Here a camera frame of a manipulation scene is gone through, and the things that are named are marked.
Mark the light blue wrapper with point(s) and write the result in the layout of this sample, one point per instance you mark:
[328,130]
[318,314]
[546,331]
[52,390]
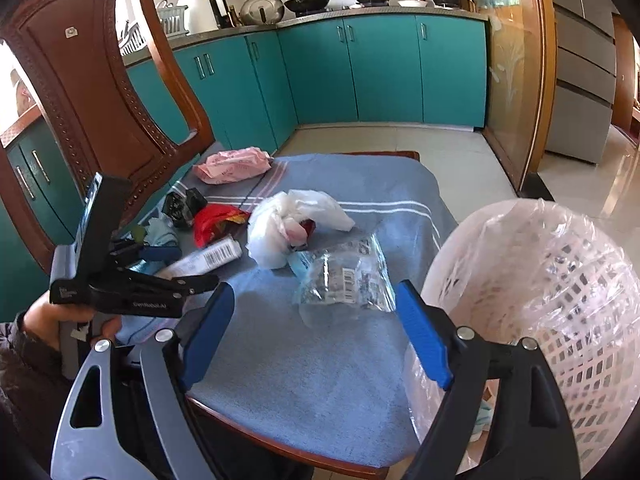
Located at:
[302,262]
[162,232]

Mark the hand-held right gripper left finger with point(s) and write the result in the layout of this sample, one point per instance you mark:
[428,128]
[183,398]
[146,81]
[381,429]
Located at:
[210,335]

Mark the red foil packet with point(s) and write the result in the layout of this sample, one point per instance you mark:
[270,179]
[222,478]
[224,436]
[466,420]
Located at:
[210,222]

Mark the white mesh waste basket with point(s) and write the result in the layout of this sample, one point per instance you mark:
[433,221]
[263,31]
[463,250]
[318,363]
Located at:
[425,410]

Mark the white adhesive hook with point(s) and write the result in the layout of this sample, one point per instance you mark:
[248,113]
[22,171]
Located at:
[71,31]

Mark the white electric kettle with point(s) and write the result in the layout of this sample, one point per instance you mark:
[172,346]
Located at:
[197,10]

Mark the white bowl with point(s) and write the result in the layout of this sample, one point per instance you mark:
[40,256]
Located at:
[412,3]

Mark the carved wooden chair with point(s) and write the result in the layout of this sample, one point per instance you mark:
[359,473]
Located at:
[90,85]

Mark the teal base cabinets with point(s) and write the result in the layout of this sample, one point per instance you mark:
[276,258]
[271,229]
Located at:
[380,70]

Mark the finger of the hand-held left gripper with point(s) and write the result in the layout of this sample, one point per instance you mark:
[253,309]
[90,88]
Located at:
[195,284]
[95,215]

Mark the white barcode packet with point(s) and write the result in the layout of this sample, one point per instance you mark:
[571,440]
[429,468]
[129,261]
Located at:
[210,257]

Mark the blue striped seat cloth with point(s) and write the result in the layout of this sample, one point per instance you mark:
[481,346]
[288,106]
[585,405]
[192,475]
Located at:
[300,360]

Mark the white dish rack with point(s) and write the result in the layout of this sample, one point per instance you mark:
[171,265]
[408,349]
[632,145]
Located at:
[150,30]

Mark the white plastic bag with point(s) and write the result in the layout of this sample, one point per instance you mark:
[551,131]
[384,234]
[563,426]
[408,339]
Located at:
[280,232]

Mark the clear plastic packet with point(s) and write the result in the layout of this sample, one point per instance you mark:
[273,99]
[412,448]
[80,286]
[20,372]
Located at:
[340,280]

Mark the olive green packet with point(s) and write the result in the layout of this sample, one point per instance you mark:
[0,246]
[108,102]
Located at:
[138,234]

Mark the dark packet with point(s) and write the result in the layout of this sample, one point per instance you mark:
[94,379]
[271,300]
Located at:
[182,207]

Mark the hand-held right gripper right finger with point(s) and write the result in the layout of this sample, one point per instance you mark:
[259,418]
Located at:
[425,335]

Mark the grey refrigerator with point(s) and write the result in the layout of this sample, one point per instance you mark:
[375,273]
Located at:
[580,60]

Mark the pink plastic packet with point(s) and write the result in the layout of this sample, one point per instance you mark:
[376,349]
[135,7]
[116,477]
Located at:
[230,166]

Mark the glass door with wooden frame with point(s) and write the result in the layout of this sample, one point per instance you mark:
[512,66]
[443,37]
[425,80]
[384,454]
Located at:
[510,85]

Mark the person's left forearm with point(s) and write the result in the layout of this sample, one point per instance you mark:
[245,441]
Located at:
[25,375]

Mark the person's left hand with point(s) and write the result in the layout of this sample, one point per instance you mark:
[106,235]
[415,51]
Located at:
[42,322]

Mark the round silver lid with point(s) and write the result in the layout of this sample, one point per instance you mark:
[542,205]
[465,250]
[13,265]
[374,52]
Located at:
[260,7]

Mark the black wok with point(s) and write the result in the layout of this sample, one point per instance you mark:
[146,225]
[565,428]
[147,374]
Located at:
[307,2]

